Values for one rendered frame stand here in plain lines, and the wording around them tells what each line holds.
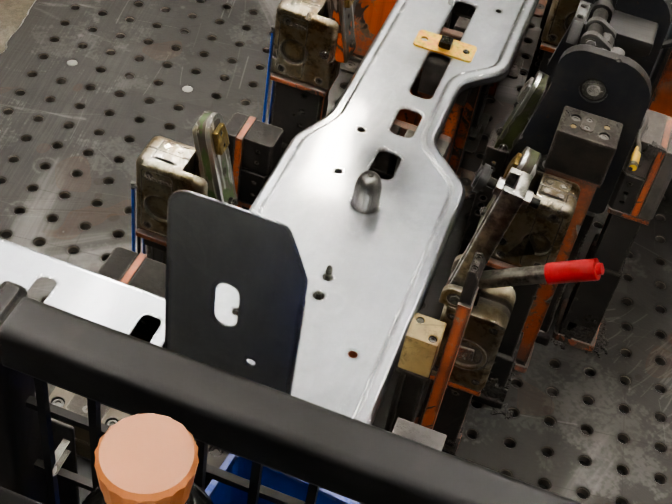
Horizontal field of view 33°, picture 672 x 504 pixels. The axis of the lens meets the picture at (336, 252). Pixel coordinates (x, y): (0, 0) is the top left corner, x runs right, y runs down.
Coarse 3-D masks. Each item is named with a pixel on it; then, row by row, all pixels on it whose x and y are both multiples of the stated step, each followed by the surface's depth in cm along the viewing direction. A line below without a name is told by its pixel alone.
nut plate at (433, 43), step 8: (424, 32) 156; (416, 40) 155; (432, 40) 155; (440, 40) 154; (456, 40) 156; (424, 48) 154; (432, 48) 154; (440, 48) 154; (448, 48) 154; (456, 48) 154; (464, 48) 155; (472, 48) 155; (448, 56) 153; (456, 56) 153; (464, 56) 153; (472, 56) 154
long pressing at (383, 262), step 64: (512, 0) 165; (384, 64) 151; (448, 64) 152; (320, 128) 140; (384, 128) 142; (320, 192) 132; (384, 192) 134; (448, 192) 135; (320, 256) 125; (384, 256) 127; (320, 320) 119; (384, 320) 120; (320, 384) 114; (384, 384) 114
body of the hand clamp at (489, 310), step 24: (504, 288) 119; (480, 312) 116; (504, 312) 117; (480, 336) 117; (456, 360) 122; (480, 360) 120; (432, 384) 126; (456, 384) 124; (480, 384) 123; (456, 408) 128; (456, 432) 131
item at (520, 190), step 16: (480, 176) 105; (512, 176) 107; (528, 176) 106; (496, 192) 106; (512, 192) 105; (528, 192) 106; (496, 208) 106; (512, 208) 106; (480, 224) 112; (496, 224) 108; (480, 240) 110; (496, 240) 109; (464, 256) 116; (464, 272) 113
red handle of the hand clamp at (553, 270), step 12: (552, 264) 111; (564, 264) 110; (576, 264) 110; (588, 264) 109; (600, 264) 109; (492, 276) 114; (504, 276) 114; (516, 276) 113; (528, 276) 112; (540, 276) 112; (552, 276) 111; (564, 276) 110; (576, 276) 110; (588, 276) 109; (600, 276) 110; (480, 288) 116
